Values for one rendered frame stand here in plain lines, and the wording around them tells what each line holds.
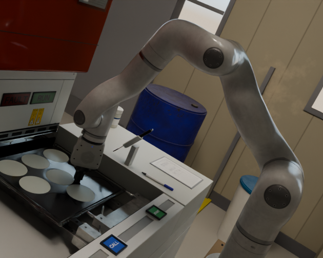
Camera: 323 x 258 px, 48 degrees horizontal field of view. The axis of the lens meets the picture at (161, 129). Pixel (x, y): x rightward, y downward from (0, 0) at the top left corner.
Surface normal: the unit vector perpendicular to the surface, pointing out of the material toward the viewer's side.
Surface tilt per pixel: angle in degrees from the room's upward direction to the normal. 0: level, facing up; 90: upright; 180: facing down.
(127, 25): 90
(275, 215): 131
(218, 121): 90
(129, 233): 0
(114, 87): 47
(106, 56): 90
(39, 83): 90
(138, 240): 0
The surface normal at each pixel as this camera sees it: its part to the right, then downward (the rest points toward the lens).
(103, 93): 0.01, -0.33
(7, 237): 0.38, -0.88
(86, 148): 0.21, 0.36
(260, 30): -0.44, 0.11
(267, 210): -0.53, 0.66
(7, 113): 0.82, 0.47
